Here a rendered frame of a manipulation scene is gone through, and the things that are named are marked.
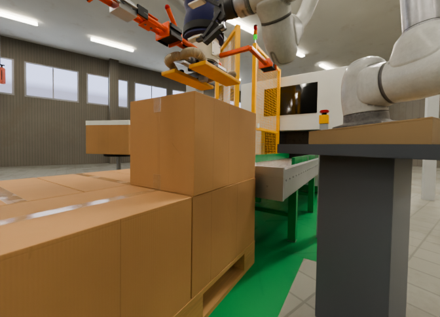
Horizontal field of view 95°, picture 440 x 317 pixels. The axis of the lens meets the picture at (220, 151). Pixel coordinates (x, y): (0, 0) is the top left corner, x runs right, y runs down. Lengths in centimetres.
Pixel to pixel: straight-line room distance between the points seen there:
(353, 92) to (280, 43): 36
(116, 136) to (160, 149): 179
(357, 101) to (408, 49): 20
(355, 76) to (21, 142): 886
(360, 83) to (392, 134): 26
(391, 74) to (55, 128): 880
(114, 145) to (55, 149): 633
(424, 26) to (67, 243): 110
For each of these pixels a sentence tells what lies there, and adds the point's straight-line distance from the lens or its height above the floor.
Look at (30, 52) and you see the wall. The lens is 944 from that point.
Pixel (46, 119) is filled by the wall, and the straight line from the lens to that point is 897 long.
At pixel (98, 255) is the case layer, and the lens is 62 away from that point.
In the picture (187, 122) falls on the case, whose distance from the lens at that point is 79.
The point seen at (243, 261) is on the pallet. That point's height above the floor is 8.
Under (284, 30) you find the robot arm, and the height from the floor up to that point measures 112.
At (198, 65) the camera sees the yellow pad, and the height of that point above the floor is 110.
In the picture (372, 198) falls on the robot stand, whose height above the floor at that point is 56.
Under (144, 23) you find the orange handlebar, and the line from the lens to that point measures 99.
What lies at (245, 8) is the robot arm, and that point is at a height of 119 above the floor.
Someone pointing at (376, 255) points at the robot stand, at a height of 37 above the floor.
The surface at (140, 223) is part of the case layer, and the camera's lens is 65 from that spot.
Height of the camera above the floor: 74
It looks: 2 degrees down
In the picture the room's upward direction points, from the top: 1 degrees clockwise
